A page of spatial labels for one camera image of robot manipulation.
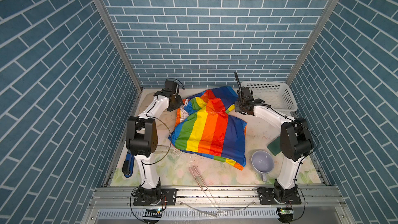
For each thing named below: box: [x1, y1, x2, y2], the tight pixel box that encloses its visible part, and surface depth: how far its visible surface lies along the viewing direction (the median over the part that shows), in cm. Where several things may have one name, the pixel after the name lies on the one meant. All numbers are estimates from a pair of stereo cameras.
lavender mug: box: [251, 149, 275, 182], surface depth 82 cm
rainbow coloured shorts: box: [167, 86, 248, 171], surface depth 95 cm
